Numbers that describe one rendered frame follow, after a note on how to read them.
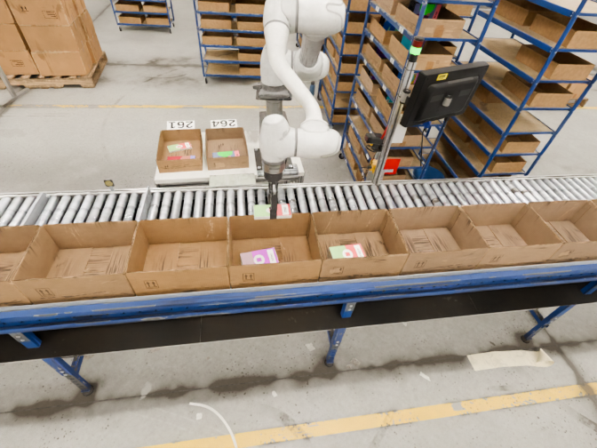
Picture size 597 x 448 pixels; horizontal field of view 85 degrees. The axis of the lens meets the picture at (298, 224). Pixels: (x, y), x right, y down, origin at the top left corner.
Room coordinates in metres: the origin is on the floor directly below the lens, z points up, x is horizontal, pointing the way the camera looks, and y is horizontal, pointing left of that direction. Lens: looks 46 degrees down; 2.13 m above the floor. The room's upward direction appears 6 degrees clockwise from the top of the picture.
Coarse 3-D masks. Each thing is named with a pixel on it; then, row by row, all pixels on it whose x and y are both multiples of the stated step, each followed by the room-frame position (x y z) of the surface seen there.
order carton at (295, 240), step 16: (240, 224) 1.07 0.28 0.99; (256, 224) 1.08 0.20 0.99; (272, 224) 1.10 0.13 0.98; (288, 224) 1.12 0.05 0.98; (304, 224) 1.13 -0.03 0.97; (240, 240) 1.05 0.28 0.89; (256, 240) 1.06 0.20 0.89; (272, 240) 1.08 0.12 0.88; (288, 240) 1.09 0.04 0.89; (304, 240) 1.10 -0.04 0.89; (240, 256) 0.95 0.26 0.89; (288, 256) 0.98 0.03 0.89; (304, 256) 0.99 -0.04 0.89; (320, 256) 0.88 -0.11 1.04; (240, 272) 0.78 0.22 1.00; (256, 272) 0.80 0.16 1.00; (272, 272) 0.81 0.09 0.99; (288, 272) 0.83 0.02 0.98; (304, 272) 0.84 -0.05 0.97
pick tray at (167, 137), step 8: (160, 136) 1.98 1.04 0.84; (168, 136) 2.05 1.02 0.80; (176, 136) 2.07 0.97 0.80; (184, 136) 2.08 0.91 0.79; (192, 136) 2.10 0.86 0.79; (200, 136) 2.02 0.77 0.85; (160, 144) 1.91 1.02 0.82; (168, 144) 2.01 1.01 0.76; (192, 144) 2.04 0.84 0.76; (200, 144) 2.05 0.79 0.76; (160, 152) 1.85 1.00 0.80; (168, 152) 1.91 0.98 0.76; (176, 152) 1.92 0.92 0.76; (184, 152) 1.93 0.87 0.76; (192, 152) 1.94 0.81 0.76; (200, 152) 1.82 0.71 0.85; (160, 160) 1.69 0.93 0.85; (168, 160) 1.70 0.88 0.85; (176, 160) 1.71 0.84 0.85; (184, 160) 1.73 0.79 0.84; (192, 160) 1.74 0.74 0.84; (200, 160) 1.75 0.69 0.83; (160, 168) 1.68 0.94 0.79; (168, 168) 1.70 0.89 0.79; (176, 168) 1.71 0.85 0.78; (184, 168) 1.72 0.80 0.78; (192, 168) 1.74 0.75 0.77; (200, 168) 1.75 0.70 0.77
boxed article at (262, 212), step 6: (264, 204) 1.05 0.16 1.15; (270, 204) 1.05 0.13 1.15; (282, 204) 1.06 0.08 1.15; (288, 204) 1.06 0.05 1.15; (258, 210) 1.01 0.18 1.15; (264, 210) 1.01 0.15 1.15; (282, 210) 1.03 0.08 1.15; (288, 210) 1.03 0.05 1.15; (258, 216) 0.97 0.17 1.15; (264, 216) 0.98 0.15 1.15; (282, 216) 0.99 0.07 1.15; (288, 216) 1.00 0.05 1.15
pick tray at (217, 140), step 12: (216, 132) 2.15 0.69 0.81; (228, 132) 2.17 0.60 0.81; (240, 132) 2.20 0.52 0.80; (216, 144) 2.07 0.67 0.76; (228, 144) 2.09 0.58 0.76; (240, 144) 2.11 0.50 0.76; (228, 156) 1.80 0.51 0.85; (240, 156) 1.82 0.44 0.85; (216, 168) 1.78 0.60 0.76; (228, 168) 1.80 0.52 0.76
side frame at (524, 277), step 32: (288, 288) 0.79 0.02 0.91; (320, 288) 0.81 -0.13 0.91; (352, 288) 0.82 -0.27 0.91; (384, 288) 0.85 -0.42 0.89; (416, 288) 0.92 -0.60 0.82; (448, 288) 0.96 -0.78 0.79; (480, 288) 0.96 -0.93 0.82; (0, 320) 0.52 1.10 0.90; (32, 320) 0.56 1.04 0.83; (64, 320) 0.59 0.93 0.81; (96, 320) 0.61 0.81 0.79; (128, 320) 0.61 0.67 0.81
